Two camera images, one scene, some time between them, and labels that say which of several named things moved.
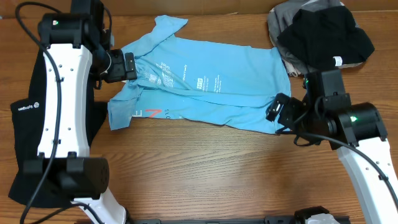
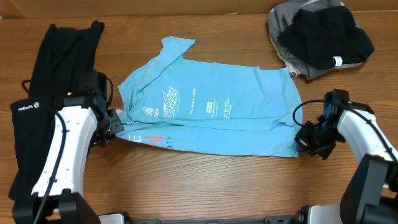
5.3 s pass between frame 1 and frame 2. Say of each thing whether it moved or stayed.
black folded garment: stayed
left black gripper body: moved
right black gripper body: moved
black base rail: stayed
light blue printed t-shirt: moved
